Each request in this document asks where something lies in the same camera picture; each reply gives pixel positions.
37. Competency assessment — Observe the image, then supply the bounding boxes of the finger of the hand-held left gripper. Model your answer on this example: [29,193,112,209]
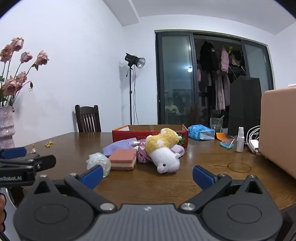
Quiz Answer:
[23,155,56,172]
[0,147,27,159]

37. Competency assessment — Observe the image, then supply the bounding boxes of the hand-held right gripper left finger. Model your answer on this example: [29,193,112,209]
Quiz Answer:
[30,165,117,214]

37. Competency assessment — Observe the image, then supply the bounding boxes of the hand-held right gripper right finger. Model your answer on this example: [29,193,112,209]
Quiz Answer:
[180,165,266,212]

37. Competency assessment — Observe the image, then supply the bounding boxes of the pink layered sponge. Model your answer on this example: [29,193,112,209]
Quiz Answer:
[108,149,138,171]

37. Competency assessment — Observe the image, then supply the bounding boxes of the purple cloth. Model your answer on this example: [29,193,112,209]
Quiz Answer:
[102,137,140,157]

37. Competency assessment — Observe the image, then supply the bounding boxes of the yellow and white plush toy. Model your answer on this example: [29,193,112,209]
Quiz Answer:
[144,128,182,174]

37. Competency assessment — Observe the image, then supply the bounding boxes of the red cardboard box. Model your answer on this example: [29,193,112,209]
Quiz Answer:
[112,124,189,149]

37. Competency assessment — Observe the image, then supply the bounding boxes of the pink satin scrunchie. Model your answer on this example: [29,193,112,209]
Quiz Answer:
[136,139,153,164]

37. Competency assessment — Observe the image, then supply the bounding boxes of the person's left hand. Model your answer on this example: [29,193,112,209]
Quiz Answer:
[0,193,7,232]

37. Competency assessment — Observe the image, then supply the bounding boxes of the pink textured vase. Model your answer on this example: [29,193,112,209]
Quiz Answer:
[0,105,16,149]

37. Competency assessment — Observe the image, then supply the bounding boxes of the small blue snack packet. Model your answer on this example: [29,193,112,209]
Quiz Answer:
[220,136,237,150]

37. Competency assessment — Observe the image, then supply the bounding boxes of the large blue tissue pack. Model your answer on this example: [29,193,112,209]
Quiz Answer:
[188,124,215,141]

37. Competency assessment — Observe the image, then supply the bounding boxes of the dark wooden chair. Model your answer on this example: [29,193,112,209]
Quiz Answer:
[75,105,102,133]

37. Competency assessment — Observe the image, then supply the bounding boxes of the dried pink rose bouquet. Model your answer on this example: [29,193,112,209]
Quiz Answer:
[0,37,49,108]

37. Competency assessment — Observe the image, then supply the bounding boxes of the rack of hanging clothes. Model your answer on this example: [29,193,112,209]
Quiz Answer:
[196,40,249,112]

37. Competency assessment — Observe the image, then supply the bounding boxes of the dark framed sliding glass door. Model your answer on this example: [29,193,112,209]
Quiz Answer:
[154,30,275,130]

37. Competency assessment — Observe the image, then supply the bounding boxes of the studio light on stand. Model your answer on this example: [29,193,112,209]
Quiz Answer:
[124,53,146,126]

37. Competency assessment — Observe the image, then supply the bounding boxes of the white charger with cables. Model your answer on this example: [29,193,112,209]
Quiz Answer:
[236,127,245,153]

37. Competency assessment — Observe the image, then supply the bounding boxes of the white cables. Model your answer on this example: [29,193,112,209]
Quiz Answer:
[247,126,261,149]

